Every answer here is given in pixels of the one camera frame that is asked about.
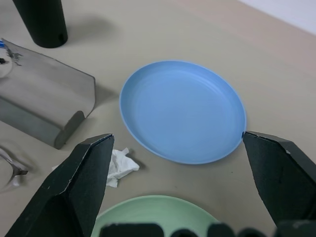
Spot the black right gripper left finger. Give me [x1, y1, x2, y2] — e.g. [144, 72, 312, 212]
[4, 133, 115, 237]

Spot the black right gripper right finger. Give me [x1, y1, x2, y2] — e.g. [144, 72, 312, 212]
[242, 130, 316, 227]

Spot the white tissue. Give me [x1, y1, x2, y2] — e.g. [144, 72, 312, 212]
[105, 147, 140, 188]

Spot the green plastic plate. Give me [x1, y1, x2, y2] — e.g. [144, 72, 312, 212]
[95, 195, 220, 237]

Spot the grey rectangular sponge block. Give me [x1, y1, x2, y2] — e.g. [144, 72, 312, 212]
[0, 38, 96, 150]

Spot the blue plastic plate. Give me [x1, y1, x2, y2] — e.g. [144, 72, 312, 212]
[119, 59, 247, 165]

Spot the black plastic cup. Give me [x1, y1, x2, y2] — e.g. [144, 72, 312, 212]
[12, 0, 69, 49]

